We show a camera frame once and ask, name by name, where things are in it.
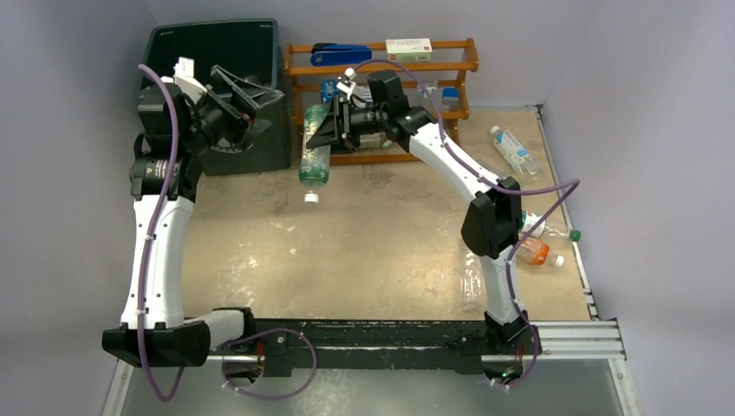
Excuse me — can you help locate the blue white eraser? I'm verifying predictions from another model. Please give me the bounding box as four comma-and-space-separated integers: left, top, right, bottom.
441, 87, 459, 107

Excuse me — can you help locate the green white label bottle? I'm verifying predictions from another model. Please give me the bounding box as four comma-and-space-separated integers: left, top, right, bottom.
519, 210, 582, 242

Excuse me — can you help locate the white blue label bottle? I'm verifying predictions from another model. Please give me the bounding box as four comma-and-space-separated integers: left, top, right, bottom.
490, 126, 535, 176

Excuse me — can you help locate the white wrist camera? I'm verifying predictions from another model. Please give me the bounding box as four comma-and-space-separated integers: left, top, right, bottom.
161, 56, 207, 102
336, 68, 357, 100

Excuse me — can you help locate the clear plastic box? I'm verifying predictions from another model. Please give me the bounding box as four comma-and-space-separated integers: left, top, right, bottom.
416, 80, 439, 110

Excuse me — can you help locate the orange wooden shelf rack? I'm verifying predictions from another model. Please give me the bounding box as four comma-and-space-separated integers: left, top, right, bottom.
283, 38, 479, 166

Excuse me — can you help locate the purple cable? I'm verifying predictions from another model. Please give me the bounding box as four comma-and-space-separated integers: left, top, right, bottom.
351, 59, 581, 392
135, 63, 318, 402

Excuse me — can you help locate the white green box top shelf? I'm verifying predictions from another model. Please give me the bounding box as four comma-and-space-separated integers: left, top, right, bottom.
385, 38, 433, 62

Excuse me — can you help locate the dark green trash bin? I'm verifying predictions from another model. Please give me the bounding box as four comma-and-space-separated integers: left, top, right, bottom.
143, 18, 292, 177

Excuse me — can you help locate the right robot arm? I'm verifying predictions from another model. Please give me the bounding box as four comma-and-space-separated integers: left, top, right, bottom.
307, 68, 527, 353

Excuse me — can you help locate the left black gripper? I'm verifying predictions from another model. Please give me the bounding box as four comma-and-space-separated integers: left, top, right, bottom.
181, 68, 283, 154

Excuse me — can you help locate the blue stapler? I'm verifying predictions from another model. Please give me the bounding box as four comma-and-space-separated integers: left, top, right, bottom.
309, 42, 373, 67

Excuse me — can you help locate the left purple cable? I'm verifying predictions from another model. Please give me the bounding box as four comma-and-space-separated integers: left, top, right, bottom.
135, 63, 318, 402

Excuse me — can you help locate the orange drink bottle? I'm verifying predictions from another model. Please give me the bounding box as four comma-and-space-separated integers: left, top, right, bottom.
516, 237, 565, 268

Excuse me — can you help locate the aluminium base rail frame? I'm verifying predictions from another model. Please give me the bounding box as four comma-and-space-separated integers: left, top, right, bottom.
103, 318, 641, 415

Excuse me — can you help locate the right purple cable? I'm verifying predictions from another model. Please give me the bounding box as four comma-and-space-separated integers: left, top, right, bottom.
351, 59, 581, 392

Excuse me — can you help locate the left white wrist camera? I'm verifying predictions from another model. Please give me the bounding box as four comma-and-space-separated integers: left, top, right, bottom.
161, 56, 207, 102

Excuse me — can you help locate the blue white tape dispenser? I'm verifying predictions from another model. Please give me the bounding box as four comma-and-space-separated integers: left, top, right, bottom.
320, 79, 340, 105

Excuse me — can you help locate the clear unlabelled bottle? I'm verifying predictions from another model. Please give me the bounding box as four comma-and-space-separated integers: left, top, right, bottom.
459, 251, 486, 312

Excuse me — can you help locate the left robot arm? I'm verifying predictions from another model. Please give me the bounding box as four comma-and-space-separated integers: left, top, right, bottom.
101, 65, 284, 367

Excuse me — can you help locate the green tinted bottle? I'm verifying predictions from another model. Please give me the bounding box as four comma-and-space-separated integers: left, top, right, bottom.
298, 104, 330, 204

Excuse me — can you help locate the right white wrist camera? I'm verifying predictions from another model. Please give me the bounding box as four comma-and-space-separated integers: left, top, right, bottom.
336, 68, 357, 100

